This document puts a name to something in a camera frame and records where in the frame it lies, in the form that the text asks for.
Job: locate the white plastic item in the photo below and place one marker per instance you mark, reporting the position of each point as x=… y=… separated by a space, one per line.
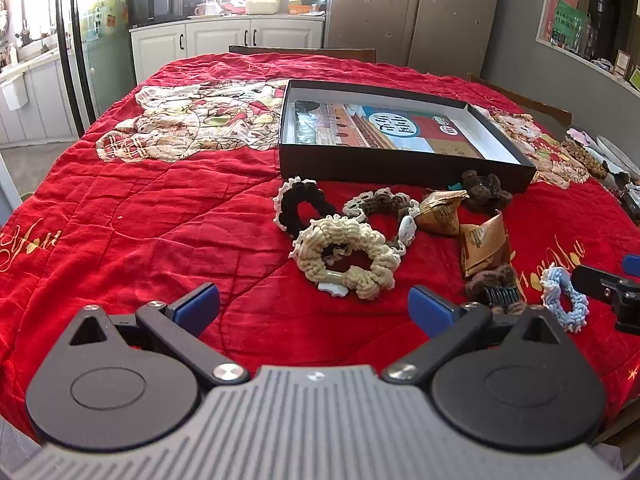
x=617 y=155

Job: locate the white storage container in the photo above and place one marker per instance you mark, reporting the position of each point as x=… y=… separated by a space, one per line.
x=262 y=5

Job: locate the brown scrunchie with white lace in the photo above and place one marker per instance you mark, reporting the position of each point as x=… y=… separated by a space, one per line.
x=375 y=202

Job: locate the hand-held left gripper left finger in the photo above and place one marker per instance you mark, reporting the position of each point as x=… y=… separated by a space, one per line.
x=200 y=305

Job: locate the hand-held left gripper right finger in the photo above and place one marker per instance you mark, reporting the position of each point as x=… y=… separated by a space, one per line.
x=427 y=310

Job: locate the kitchen counter cabinet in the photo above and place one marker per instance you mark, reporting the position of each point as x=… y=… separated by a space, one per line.
x=40 y=105

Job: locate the steel refrigerator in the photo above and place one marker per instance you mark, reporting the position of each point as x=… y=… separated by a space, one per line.
x=450 y=20

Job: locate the black scrunchie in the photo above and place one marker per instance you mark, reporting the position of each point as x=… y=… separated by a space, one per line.
x=290 y=200

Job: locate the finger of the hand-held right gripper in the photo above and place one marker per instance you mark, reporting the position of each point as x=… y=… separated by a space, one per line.
x=633 y=263
x=592 y=280

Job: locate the red cloth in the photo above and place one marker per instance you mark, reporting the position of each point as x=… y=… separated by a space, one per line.
x=232 y=8

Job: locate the black-framed glass door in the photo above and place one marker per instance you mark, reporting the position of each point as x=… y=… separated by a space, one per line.
x=75 y=60

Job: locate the red printed blanket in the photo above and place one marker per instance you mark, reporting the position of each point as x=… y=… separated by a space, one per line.
x=150 y=235

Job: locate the black microwave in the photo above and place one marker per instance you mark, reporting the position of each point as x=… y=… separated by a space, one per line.
x=155 y=7

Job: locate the white hanging bin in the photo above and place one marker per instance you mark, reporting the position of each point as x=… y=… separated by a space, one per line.
x=14 y=92

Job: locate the white cabinet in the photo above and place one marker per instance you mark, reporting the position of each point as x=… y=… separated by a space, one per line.
x=215 y=35

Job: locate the black shallow box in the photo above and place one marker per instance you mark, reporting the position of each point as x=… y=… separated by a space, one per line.
x=350 y=160

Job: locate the brown knitted item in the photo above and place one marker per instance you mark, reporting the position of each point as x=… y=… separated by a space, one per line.
x=585 y=160

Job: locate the brown bear hair clip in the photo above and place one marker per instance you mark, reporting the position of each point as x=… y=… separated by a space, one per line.
x=500 y=277
x=480 y=195

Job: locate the brown triangular paper packet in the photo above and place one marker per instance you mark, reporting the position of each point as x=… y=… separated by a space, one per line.
x=440 y=215
x=485 y=245

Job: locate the light blue scrunchie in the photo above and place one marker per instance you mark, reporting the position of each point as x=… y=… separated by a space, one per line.
x=550 y=300

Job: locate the green card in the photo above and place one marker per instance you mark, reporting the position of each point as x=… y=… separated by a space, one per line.
x=635 y=79

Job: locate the clear drinking glasses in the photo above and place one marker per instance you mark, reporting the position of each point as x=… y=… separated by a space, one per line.
x=587 y=40

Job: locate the orange box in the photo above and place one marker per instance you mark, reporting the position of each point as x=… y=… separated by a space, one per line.
x=305 y=8

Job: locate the beige scrunchie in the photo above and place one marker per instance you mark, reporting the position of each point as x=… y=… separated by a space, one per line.
x=345 y=232

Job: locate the green gift bag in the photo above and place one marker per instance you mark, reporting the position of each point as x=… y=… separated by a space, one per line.
x=567 y=25

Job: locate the pink crumpled item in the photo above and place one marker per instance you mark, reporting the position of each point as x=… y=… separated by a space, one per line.
x=580 y=136

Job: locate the white mug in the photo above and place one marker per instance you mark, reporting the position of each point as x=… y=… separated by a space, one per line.
x=204 y=9

